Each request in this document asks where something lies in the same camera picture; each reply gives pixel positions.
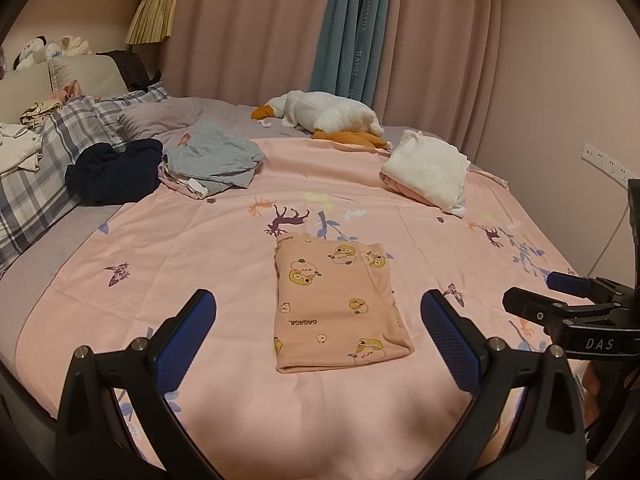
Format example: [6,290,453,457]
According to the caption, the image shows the orange printed small shirt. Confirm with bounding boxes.
[273,232,416,373]

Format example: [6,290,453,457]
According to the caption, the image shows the small pink garment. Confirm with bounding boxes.
[52,80,86,103]

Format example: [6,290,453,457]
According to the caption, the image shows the pink printed blanket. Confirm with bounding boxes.
[15,135,591,480]

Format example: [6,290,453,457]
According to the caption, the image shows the black white plush toy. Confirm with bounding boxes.
[12,35,48,71]

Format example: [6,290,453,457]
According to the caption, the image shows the white clothes pile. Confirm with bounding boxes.
[0,122,43,176]

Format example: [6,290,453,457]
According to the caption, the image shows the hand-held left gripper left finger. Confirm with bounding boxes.
[54,289,217,480]

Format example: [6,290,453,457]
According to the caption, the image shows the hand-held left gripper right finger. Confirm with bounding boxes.
[421,289,587,480]

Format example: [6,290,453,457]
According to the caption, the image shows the navy blue garment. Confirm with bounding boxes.
[65,138,165,206]

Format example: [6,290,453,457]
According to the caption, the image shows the beige headboard cushion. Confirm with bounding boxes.
[47,54,133,101]
[0,62,56,123]

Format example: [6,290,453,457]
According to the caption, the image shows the white wall socket strip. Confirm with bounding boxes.
[581,142,638,186]

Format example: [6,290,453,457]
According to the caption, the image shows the teal curtain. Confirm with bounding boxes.
[310,0,393,111]

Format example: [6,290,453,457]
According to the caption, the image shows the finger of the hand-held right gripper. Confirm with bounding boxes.
[546,271,637,305]
[502,286,616,332]

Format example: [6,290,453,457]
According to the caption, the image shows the cream plush toy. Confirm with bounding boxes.
[60,35,93,56]

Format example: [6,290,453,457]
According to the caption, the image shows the white folded clothes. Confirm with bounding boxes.
[382,129,473,218]

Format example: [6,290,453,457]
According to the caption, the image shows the beige patterned garment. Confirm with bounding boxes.
[20,100,63,128]

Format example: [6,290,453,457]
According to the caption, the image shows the small plaid pillow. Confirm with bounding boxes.
[95,81,171,136]

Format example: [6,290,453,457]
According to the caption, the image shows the dark brown cloth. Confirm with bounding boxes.
[97,50,163,93]

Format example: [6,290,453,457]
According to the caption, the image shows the mauve folded garment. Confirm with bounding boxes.
[159,157,236,200]

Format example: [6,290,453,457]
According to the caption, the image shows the grey garment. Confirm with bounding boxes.
[162,115,264,196]

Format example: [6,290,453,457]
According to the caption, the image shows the straw fringe hanging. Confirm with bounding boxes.
[125,0,180,46]

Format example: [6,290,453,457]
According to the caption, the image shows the white goose plush toy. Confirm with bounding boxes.
[251,90,393,151]

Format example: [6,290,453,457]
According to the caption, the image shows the pink curtain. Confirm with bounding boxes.
[160,0,341,106]
[372,0,503,153]

